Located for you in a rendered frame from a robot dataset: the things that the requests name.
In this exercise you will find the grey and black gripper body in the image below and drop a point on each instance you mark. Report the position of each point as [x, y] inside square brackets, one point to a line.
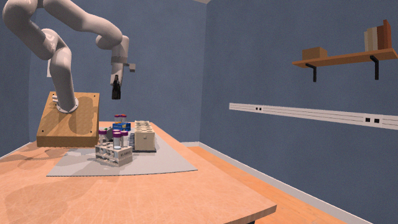
[117, 69]

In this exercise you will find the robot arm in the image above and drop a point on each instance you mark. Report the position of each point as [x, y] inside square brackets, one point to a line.
[16, 16]

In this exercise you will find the blue tube rack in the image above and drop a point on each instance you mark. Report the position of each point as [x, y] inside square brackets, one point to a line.
[119, 126]

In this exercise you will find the beige tube rack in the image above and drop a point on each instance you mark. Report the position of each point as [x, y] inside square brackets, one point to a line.
[124, 155]

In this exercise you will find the grey bench mat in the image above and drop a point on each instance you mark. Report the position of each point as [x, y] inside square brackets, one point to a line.
[83, 163]

